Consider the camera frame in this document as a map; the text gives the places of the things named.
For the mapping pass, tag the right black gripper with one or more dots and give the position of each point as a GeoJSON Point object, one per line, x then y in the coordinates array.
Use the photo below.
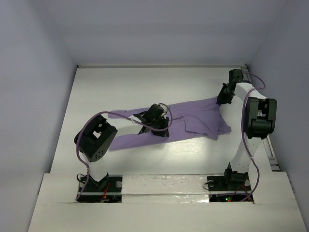
{"type": "Point", "coordinates": [224, 95]}

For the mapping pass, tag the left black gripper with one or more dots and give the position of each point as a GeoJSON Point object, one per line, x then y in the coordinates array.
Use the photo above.
{"type": "Point", "coordinates": [163, 121]}

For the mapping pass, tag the purple t shirt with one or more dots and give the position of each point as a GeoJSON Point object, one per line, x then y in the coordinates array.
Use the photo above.
{"type": "Point", "coordinates": [190, 119]}

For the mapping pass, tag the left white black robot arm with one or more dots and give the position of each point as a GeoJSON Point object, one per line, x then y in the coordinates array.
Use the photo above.
{"type": "Point", "coordinates": [96, 136]}

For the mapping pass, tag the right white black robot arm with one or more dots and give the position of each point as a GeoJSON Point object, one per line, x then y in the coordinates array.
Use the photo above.
{"type": "Point", "coordinates": [258, 118]}

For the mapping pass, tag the silver foil strip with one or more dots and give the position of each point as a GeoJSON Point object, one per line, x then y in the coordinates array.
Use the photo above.
{"type": "Point", "coordinates": [177, 188]}

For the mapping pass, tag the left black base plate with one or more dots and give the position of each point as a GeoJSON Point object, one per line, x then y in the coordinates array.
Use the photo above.
{"type": "Point", "coordinates": [107, 190]}

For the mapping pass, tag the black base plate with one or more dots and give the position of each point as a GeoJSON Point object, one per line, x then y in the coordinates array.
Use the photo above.
{"type": "Point", "coordinates": [221, 192]}
{"type": "Point", "coordinates": [107, 190]}

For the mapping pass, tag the aluminium rail on right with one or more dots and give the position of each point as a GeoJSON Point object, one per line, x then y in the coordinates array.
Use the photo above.
{"type": "Point", "coordinates": [258, 117]}

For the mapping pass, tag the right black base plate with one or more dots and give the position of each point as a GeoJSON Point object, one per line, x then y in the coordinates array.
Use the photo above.
{"type": "Point", "coordinates": [221, 192]}

